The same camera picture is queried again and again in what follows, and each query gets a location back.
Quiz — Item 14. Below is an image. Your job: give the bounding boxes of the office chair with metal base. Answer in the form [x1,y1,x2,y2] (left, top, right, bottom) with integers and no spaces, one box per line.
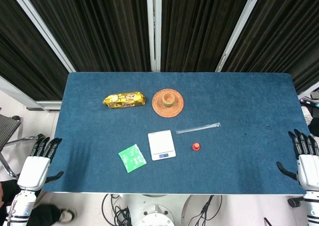
[0,108,46,180]

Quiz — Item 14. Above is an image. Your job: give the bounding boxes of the small wooden cup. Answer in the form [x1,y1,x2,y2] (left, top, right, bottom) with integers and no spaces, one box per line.
[161,93,174,108]

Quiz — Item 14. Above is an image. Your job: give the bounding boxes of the woven round coaster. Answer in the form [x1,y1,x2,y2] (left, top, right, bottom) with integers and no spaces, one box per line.
[152,88,184,118]

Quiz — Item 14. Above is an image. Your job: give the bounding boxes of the blue table mat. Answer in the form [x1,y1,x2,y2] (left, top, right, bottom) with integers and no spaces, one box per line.
[41,72,317,196]

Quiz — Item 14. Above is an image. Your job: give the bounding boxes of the black cable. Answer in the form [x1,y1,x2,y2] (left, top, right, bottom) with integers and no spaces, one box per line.
[187,194,223,226]
[101,193,132,226]

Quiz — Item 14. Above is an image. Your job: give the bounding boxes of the black chair caster base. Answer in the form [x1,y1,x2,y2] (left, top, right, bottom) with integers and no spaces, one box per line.
[287,196,307,208]

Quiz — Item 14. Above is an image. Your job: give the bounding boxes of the white partition post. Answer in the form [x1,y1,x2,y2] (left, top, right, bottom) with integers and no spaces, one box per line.
[215,0,265,73]
[6,0,76,73]
[146,0,162,72]

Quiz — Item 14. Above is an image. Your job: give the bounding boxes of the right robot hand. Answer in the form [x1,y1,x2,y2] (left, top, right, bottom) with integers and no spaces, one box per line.
[276,128,319,192]

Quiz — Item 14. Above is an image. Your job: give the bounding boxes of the white digital scale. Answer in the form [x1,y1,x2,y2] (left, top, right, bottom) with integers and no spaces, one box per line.
[147,129,176,161]

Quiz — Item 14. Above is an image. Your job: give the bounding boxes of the green sachet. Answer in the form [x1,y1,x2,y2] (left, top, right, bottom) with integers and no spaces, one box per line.
[118,143,147,173]

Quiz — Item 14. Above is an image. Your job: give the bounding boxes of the black device with purple light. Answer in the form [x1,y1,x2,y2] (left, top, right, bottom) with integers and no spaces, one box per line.
[300,98,319,108]

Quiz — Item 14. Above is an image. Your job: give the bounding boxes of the yellow snack bag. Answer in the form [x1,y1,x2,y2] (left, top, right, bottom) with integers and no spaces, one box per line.
[103,91,146,110]

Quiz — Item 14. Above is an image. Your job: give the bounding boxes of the black shoe with white toe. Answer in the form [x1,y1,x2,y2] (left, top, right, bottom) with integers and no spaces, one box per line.
[49,205,76,223]

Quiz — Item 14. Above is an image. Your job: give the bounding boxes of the clear plastic tube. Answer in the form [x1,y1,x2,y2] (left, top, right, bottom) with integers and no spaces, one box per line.
[175,122,221,135]

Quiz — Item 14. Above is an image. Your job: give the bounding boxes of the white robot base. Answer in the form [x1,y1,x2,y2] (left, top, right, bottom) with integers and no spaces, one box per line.
[119,194,215,226]

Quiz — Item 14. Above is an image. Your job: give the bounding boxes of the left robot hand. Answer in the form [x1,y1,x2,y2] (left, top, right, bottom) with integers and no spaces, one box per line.
[17,137,64,191]

